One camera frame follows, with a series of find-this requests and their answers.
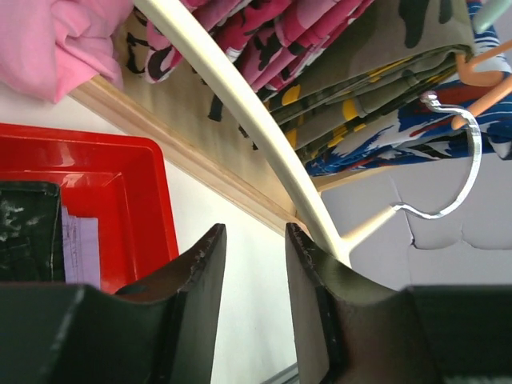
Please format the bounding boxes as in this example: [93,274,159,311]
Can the red plastic tray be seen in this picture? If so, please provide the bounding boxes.
[1,123,178,294]

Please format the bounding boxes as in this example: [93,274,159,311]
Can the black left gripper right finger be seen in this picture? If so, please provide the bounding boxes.
[285,223,511,383]

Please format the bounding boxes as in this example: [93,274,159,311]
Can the wooden clothes rack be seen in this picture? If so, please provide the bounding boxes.
[66,66,397,249]

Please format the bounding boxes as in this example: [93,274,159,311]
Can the pink t-shirt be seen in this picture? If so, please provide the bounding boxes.
[1,1,133,102]

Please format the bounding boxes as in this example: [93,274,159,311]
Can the black floral garment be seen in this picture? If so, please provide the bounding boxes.
[1,181,65,282]

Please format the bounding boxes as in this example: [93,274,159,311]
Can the cream hanger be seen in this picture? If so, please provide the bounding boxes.
[134,1,482,266]

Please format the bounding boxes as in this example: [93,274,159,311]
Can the blue patterned garment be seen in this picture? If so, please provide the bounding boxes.
[305,25,511,177]

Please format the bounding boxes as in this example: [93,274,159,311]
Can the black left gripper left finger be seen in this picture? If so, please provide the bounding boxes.
[1,224,227,383]

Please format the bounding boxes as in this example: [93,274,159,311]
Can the camouflage garment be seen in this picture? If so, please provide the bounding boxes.
[252,1,473,162]

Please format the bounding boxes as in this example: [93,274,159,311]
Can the pink patterned garment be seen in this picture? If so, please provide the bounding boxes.
[126,0,375,103]

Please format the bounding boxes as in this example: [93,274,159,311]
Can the orange hanger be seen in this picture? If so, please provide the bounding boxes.
[455,40,511,117]

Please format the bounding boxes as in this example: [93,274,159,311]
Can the purple trousers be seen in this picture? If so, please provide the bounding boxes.
[62,206,101,289]

